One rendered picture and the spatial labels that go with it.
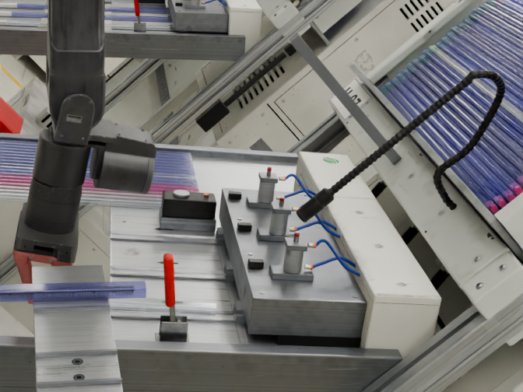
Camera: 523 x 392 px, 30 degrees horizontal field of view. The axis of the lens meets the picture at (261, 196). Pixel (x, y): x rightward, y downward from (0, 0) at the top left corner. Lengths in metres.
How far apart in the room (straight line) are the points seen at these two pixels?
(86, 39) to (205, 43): 1.45
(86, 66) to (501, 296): 0.50
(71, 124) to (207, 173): 0.63
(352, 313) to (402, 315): 0.06
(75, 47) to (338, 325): 0.43
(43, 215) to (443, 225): 0.48
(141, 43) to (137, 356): 1.45
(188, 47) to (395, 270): 1.37
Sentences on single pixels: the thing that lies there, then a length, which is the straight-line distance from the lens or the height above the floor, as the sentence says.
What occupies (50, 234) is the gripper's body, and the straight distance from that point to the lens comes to 1.10.
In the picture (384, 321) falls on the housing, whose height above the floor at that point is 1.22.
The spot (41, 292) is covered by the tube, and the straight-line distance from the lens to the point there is 0.94.
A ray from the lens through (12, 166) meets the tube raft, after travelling 1.57.
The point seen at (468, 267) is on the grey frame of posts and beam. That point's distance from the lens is 1.13.
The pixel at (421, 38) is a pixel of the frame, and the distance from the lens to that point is 1.61.
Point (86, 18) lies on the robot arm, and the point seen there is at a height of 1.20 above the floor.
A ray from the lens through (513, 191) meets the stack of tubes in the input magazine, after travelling 1.14.
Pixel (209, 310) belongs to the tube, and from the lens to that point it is 1.17.
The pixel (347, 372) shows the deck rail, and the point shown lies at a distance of 1.13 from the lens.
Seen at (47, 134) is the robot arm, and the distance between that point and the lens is 1.09.
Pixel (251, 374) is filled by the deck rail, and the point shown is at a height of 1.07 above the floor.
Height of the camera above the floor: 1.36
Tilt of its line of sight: 8 degrees down
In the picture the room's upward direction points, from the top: 50 degrees clockwise
